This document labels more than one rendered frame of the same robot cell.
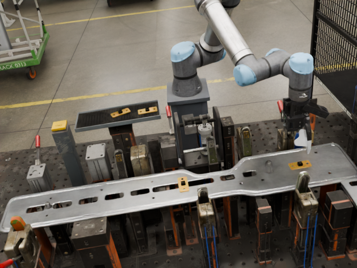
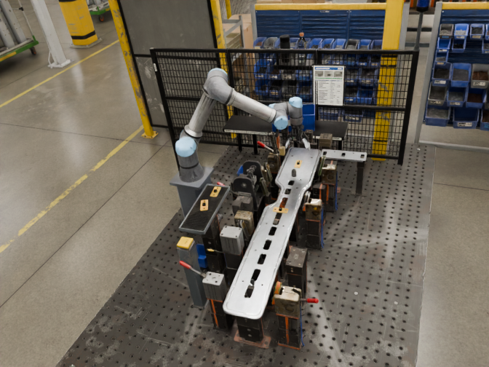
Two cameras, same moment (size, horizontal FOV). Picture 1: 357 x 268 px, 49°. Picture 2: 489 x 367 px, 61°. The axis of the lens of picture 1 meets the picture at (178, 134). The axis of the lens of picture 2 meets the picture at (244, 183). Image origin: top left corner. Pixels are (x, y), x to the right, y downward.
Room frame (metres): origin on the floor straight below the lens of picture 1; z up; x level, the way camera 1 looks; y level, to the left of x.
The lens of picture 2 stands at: (0.59, 1.69, 2.51)
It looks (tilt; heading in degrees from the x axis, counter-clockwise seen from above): 36 degrees down; 294
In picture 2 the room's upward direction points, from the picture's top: 7 degrees counter-clockwise
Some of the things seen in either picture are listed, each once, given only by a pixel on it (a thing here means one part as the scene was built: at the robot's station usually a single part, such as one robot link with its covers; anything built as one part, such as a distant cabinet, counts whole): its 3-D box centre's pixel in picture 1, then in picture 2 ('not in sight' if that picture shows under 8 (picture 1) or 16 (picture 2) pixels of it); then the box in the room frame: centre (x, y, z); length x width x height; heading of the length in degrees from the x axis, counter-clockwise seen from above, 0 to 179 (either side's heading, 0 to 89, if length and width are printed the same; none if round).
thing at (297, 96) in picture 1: (299, 92); (296, 119); (1.16, -0.44, 1.33); 0.08 x 0.08 x 0.05
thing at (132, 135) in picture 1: (128, 157); (212, 239); (1.47, 0.25, 0.92); 0.10 x 0.08 x 0.45; 92
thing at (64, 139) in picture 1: (74, 166); (193, 275); (1.47, 0.51, 0.92); 0.08 x 0.08 x 0.44; 2
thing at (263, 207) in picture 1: (264, 233); (319, 204); (0.98, -0.27, 0.84); 0.11 x 0.08 x 0.29; 2
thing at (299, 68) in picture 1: (300, 70); (295, 107); (1.16, -0.43, 1.41); 0.09 x 0.08 x 0.11; 21
